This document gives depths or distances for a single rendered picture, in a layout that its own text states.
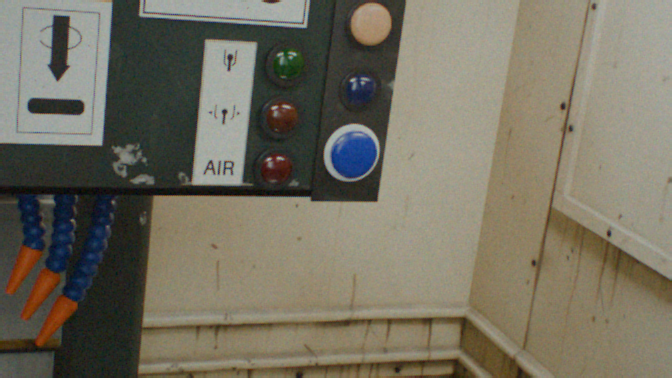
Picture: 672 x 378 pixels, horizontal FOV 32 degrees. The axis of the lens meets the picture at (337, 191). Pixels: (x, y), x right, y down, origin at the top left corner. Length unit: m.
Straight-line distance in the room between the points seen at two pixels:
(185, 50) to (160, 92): 0.03
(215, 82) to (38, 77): 0.10
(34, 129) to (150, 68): 0.07
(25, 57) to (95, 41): 0.04
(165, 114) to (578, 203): 1.15
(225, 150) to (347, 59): 0.09
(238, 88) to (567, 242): 1.17
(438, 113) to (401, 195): 0.15
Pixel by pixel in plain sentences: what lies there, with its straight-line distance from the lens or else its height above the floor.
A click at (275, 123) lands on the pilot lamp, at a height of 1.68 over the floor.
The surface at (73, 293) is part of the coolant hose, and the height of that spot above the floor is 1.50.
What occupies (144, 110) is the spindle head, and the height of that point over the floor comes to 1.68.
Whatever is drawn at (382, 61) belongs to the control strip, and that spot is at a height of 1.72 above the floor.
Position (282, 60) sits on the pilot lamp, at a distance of 0.69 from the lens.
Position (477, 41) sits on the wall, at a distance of 1.93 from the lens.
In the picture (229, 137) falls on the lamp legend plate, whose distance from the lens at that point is 0.69.
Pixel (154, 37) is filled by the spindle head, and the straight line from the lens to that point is 0.67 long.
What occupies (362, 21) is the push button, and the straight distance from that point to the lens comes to 0.70.
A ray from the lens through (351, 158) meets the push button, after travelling 0.71.
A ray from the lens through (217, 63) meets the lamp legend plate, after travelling 0.68.
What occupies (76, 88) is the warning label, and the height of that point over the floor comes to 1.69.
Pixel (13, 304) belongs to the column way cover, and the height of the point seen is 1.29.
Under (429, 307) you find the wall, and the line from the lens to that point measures 2.04.
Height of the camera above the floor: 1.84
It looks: 16 degrees down
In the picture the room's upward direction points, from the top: 8 degrees clockwise
